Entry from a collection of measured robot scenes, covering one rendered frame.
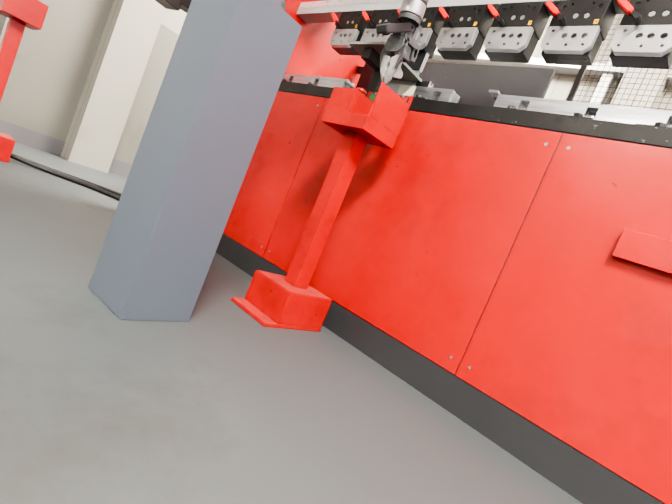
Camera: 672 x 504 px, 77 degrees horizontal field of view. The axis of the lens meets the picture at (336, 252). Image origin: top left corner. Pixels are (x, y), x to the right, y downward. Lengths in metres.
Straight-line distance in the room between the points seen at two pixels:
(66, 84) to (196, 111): 3.00
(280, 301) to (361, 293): 0.30
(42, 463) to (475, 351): 1.00
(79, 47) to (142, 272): 3.08
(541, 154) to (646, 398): 0.65
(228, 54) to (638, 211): 1.00
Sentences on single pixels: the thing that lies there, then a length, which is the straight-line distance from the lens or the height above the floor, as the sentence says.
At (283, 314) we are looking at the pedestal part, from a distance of 1.33.
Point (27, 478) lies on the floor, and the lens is 0.62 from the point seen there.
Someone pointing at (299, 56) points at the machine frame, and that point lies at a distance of 2.56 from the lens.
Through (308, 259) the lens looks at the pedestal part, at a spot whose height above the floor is 0.22.
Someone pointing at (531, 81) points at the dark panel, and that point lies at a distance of 2.23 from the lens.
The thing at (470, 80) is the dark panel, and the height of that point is 1.26.
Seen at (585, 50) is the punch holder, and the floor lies 1.12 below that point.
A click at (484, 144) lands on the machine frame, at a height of 0.76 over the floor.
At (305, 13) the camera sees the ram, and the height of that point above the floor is 1.28.
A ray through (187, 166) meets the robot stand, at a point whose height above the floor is 0.37.
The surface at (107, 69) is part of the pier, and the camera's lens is 3.86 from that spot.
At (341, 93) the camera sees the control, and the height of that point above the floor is 0.76.
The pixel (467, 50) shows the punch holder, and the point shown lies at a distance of 1.76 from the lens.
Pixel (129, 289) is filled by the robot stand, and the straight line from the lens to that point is 1.04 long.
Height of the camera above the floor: 0.39
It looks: 5 degrees down
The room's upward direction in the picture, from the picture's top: 22 degrees clockwise
